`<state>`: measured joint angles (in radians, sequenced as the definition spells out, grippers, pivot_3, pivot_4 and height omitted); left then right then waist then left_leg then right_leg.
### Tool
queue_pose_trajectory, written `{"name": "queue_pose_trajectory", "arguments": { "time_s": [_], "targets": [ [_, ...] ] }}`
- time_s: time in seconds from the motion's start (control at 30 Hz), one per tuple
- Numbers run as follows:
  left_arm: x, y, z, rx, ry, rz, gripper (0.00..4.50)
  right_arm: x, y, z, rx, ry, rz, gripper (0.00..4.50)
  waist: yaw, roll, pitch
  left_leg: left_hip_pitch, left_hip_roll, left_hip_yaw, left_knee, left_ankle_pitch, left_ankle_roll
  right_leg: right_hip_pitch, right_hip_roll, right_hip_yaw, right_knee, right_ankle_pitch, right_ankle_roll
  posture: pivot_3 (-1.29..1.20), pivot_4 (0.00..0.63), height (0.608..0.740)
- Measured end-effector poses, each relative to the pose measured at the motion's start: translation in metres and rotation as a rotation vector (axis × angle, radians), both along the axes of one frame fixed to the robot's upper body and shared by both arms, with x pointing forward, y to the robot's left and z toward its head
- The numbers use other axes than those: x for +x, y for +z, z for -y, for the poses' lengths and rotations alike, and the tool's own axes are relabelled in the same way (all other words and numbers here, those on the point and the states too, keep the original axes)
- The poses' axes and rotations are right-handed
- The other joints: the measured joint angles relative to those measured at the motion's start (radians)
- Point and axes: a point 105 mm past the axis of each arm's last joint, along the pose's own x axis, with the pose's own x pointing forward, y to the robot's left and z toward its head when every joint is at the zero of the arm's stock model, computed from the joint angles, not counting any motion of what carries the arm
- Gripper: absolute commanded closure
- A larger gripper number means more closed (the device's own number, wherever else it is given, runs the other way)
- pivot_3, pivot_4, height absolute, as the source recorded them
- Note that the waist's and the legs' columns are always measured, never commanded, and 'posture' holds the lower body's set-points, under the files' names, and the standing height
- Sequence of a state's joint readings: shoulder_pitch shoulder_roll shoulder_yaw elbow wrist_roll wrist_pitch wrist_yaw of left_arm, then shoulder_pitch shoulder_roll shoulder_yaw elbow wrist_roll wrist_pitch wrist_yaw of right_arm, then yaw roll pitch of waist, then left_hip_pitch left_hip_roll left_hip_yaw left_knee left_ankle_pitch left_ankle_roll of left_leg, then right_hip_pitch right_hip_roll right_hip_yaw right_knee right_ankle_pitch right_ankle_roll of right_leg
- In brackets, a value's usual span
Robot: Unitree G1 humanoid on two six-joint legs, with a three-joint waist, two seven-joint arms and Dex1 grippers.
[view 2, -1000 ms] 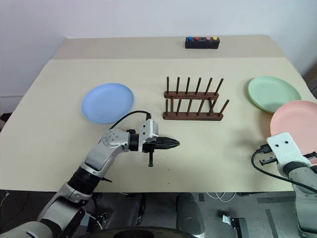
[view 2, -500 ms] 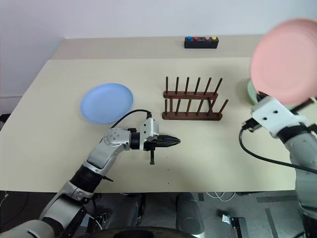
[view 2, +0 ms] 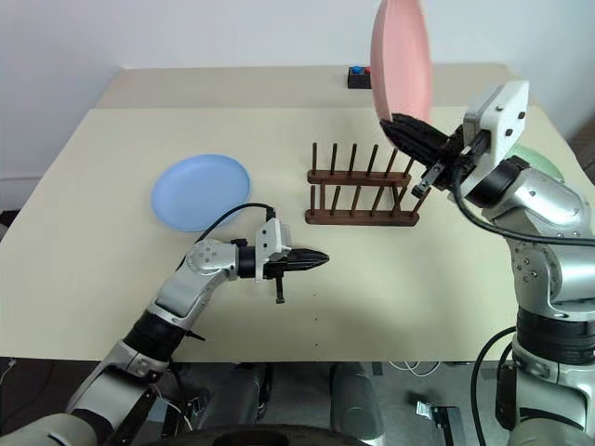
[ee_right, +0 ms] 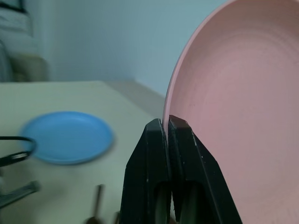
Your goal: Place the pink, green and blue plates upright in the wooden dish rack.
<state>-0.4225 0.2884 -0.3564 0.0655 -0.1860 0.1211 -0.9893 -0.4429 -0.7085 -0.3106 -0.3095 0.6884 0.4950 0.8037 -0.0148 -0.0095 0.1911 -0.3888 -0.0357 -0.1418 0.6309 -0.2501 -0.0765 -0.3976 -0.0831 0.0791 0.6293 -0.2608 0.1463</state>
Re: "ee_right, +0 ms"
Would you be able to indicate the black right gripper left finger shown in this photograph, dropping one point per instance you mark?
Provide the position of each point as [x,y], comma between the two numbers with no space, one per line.
[144,168]

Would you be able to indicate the blue plate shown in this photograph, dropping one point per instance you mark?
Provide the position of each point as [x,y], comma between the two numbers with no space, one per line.
[66,137]

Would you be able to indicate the pink plate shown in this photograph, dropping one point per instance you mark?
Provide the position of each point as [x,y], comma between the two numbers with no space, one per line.
[240,98]

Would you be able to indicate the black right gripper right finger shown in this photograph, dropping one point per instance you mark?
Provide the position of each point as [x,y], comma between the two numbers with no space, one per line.
[198,177]

